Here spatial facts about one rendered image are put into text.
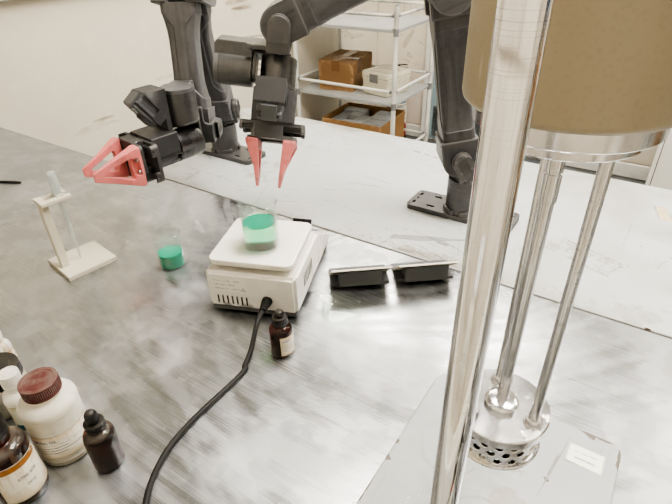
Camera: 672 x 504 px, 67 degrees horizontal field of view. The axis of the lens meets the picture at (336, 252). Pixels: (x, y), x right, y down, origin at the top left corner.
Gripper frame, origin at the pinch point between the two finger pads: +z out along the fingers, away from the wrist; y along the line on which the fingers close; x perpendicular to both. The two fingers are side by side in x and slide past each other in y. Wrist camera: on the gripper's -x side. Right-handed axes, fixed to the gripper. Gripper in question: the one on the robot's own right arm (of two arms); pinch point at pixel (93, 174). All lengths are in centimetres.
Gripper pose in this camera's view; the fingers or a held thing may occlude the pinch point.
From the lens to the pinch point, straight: 90.1
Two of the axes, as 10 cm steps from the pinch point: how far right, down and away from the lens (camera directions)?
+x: 0.2, 8.3, 5.5
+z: -6.6, 4.3, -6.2
